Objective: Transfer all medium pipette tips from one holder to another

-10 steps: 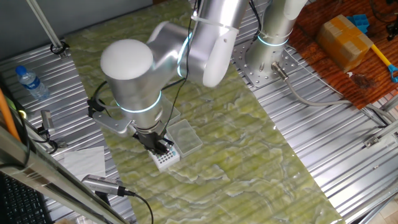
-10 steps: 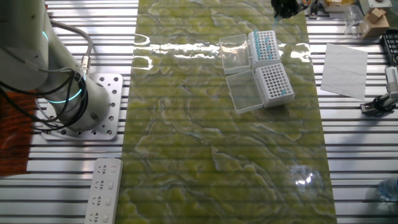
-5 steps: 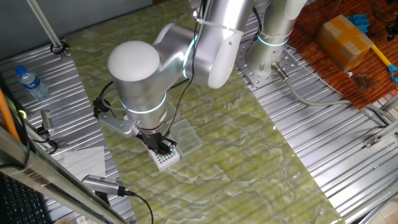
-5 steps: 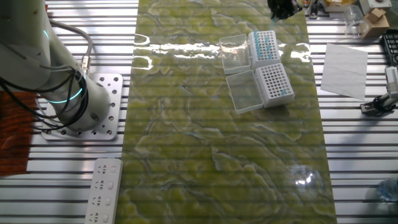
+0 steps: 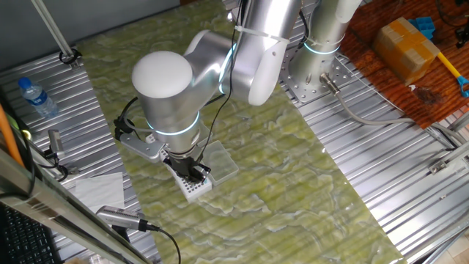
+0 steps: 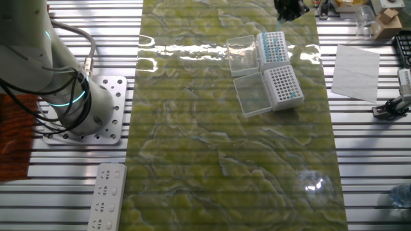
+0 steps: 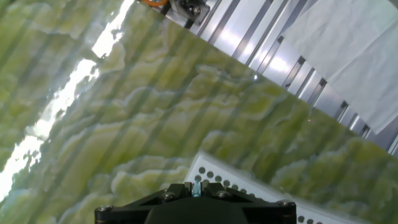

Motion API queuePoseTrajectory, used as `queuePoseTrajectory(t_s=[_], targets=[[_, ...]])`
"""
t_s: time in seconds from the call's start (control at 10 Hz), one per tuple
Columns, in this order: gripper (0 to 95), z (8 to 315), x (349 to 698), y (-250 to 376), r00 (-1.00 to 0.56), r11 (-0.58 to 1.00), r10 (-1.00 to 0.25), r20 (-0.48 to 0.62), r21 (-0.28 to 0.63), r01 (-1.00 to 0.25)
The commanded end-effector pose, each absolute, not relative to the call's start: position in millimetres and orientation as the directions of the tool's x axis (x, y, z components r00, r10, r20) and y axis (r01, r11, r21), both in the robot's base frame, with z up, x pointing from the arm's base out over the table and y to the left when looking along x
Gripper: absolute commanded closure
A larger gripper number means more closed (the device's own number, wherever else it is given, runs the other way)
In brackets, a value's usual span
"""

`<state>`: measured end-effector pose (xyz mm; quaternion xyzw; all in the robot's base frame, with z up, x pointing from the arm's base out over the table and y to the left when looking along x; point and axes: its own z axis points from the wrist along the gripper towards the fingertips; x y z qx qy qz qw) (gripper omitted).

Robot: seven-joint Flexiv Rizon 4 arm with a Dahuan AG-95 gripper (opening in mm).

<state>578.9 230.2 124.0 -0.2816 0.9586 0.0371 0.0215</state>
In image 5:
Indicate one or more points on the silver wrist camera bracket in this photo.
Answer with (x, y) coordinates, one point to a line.
(143, 146)

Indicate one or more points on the orange tube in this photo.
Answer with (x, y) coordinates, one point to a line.
(7, 135)

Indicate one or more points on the small silver camera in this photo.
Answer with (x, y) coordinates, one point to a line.
(55, 141)

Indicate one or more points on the green marble pattern mat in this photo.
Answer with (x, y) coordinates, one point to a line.
(275, 165)

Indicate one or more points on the black keyboard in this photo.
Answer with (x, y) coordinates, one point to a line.
(22, 242)

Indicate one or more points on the large silver camera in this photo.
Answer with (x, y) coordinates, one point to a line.
(119, 217)

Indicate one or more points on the aluminium frame bar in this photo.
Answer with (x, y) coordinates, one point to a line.
(55, 209)

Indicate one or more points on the blue plastic tray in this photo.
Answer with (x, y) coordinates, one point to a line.
(425, 25)

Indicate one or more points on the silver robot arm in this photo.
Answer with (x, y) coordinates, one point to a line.
(168, 99)

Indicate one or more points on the aluminium frame profile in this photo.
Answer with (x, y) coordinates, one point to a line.
(454, 155)

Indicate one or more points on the brown wooden board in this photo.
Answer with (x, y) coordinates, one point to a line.
(384, 99)

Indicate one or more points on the aluminium pole black clamp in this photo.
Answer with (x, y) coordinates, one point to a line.
(51, 25)

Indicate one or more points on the clear water bottle blue cap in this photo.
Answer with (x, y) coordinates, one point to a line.
(38, 99)

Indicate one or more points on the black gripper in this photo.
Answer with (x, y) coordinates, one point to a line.
(187, 161)

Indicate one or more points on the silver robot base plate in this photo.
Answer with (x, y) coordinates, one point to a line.
(304, 93)

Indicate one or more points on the cardboard box yellow tape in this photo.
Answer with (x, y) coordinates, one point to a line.
(403, 49)

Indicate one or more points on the black device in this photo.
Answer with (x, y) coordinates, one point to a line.
(462, 34)

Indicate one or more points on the white paper sheet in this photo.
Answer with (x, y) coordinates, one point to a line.
(100, 190)

